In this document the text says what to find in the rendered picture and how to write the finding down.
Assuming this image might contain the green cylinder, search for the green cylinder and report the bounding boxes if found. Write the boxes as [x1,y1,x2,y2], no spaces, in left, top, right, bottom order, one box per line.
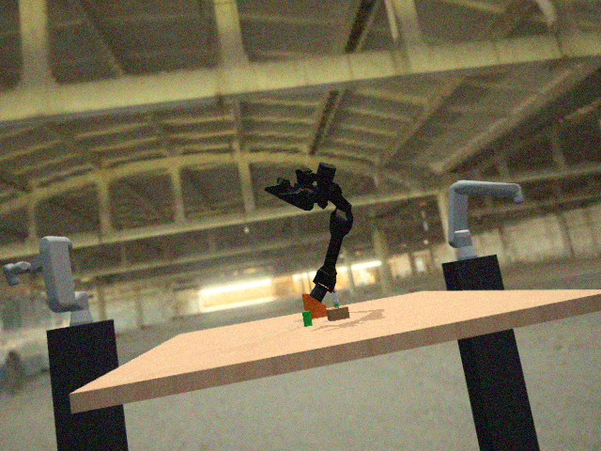
[302,311,313,327]

